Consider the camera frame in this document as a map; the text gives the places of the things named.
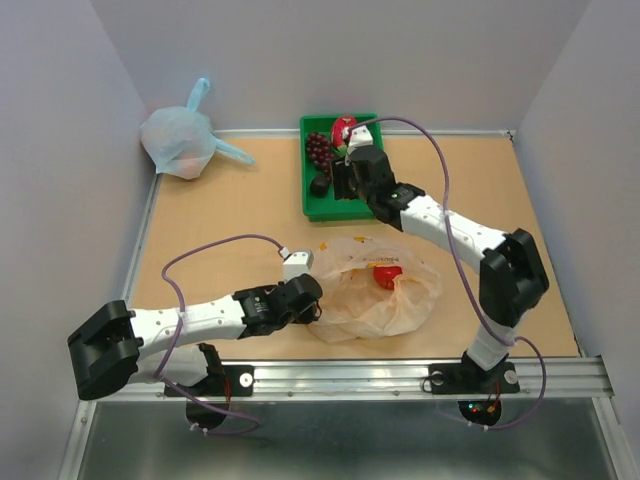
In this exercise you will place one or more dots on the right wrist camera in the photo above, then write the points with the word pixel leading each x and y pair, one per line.
pixel 356 137

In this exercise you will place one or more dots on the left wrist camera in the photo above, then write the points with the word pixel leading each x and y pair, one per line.
pixel 295 263

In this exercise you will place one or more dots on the orange plastic bag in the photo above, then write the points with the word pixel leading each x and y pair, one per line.
pixel 354 306

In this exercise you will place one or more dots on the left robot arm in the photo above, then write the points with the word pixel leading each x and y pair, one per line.
pixel 117 345

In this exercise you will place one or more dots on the aluminium mounting rail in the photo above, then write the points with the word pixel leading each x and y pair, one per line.
pixel 401 380

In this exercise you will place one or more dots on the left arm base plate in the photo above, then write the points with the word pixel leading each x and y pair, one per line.
pixel 237 381

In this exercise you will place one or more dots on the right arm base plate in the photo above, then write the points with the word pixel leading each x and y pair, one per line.
pixel 460 379

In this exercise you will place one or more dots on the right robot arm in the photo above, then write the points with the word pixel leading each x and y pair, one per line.
pixel 501 272

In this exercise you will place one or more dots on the red apple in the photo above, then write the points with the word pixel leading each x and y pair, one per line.
pixel 385 276

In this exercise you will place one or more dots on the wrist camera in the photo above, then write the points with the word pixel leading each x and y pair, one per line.
pixel 295 263
pixel 356 137

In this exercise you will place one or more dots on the blue plastic bag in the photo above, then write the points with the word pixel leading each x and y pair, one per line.
pixel 180 139

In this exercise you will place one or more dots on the green plastic tray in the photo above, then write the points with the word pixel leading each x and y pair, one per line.
pixel 324 209

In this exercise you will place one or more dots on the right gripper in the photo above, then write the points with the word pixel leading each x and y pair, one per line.
pixel 341 171

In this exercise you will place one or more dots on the dark red grape bunch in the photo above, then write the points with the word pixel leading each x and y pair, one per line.
pixel 319 152

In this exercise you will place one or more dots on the red dragon fruit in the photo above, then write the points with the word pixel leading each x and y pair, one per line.
pixel 340 132

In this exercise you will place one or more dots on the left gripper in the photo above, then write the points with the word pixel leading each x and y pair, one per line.
pixel 307 316

